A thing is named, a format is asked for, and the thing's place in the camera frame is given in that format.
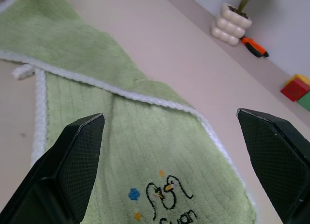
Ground green towel with white trim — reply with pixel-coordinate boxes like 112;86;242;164
0;0;257;224

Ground green plant stems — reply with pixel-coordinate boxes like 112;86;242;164
236;0;258;16

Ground green toy block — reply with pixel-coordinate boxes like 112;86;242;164
296;91;310;112

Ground red toy cube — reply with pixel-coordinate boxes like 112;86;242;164
280;78;310;102

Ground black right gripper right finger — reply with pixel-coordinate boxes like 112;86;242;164
236;108;310;224

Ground orange and black handled tool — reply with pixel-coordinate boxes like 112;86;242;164
240;36;270;59

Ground cream bubble-shaped plant pot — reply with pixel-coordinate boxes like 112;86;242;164
210;2;253;47

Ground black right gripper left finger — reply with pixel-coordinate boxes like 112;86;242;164
0;113;106;224

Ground yellow toy block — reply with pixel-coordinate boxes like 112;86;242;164
284;73;310;87

